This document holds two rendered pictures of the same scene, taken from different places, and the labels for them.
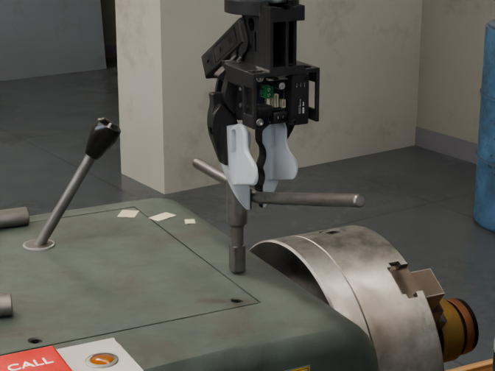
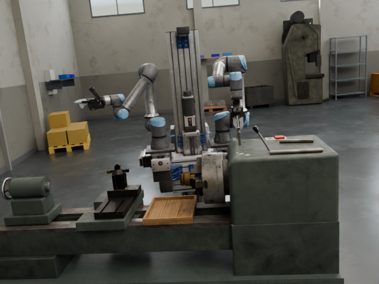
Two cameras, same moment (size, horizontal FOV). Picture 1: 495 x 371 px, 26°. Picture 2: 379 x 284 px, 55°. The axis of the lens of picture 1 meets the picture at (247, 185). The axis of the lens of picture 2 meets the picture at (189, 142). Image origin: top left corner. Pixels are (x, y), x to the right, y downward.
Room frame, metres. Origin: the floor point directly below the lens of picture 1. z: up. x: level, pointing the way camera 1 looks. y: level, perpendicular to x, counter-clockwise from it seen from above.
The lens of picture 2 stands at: (3.09, 0.96, 1.80)
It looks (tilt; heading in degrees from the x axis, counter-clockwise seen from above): 12 degrees down; 213
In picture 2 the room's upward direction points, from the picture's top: 5 degrees counter-clockwise
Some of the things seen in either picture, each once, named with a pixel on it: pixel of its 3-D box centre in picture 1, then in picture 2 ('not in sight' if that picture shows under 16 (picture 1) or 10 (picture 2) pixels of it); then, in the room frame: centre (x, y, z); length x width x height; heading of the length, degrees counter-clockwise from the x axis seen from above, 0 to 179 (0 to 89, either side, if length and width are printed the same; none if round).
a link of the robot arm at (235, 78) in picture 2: not in sight; (236, 81); (1.02, -0.01, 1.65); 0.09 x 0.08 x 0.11; 24
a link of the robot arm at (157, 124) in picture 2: not in sight; (157, 126); (0.91, -0.75, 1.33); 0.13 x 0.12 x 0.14; 56
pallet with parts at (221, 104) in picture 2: not in sight; (210, 106); (-8.22, -5.45, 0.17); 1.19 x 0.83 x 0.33; 124
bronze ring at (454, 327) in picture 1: (433, 331); (188, 179); (1.30, -0.25, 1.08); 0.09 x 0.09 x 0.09; 27
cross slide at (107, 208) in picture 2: not in sight; (118, 201); (1.50, -0.67, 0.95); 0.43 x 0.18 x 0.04; 27
